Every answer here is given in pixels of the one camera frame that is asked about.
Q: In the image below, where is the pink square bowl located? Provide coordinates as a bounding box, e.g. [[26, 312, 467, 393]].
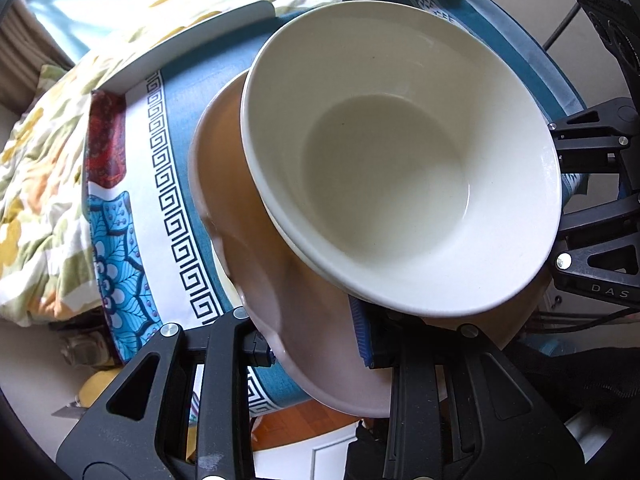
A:
[[189, 77, 542, 417]]

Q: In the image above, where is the white ribbed bowl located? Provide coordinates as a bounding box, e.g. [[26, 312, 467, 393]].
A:
[[241, 1, 562, 318]]

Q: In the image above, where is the cream round bowl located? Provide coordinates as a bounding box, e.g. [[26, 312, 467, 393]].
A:
[[259, 190, 355, 294]]

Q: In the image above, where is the blue patterned tablecloth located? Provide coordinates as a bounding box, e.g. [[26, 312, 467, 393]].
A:
[[81, 0, 589, 418]]

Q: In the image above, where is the yellow object on floor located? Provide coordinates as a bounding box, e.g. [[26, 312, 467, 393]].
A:
[[76, 367, 122, 408]]

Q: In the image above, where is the floral striped duvet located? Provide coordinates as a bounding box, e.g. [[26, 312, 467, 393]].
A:
[[1, 0, 337, 327]]

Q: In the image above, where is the green striped pillow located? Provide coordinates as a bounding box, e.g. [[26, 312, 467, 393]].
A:
[[36, 64, 67, 98]]

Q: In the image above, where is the left brown curtain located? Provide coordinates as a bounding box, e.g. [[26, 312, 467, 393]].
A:
[[0, 0, 74, 115]]

